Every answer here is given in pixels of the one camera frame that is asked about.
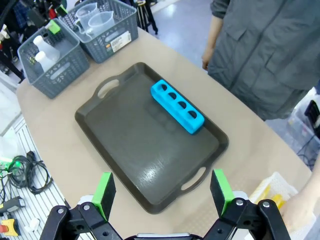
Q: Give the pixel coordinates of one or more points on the black grey hand tool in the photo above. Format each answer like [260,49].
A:
[12,204]

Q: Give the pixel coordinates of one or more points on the blue test tube rack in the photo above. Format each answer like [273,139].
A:
[175,117]

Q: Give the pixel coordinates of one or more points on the person's left forearm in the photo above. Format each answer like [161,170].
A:
[312,182]

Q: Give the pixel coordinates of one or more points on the grey basket with label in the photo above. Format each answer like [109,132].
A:
[100,48]

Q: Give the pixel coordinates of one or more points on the person in grey jacket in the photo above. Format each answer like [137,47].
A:
[262,50]

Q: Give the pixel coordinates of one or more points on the person's left hand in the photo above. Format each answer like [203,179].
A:
[297,212]

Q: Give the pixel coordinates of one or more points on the person's right hand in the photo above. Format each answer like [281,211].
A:
[207,60]

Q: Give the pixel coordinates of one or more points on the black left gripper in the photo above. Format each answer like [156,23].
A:
[37,13]

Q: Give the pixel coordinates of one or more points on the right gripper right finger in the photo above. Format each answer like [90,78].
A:
[222,195]

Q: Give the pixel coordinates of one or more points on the white plastic basket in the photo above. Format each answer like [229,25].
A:
[275,182]

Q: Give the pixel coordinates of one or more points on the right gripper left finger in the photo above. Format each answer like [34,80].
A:
[103,197]

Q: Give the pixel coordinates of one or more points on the person's right forearm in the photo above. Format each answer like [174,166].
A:
[215,35]

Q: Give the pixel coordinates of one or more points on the dark brown serving tray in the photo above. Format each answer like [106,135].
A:
[140,155]

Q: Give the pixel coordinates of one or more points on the clear measuring beaker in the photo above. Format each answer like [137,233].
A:
[86,12]
[101,23]

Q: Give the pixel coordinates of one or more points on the clear storage box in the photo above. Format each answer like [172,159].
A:
[301,122]

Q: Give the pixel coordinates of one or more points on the grey plastic basket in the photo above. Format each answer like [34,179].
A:
[62,80]

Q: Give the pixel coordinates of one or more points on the black wooden stool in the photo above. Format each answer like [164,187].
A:
[147,15]

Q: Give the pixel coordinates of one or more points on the white plastic conical flask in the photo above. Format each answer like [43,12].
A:
[43,62]
[46,48]

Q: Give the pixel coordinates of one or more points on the yellow emergency stop box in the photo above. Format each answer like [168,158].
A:
[8,227]

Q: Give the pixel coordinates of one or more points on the white label sticker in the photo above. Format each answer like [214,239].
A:
[120,42]

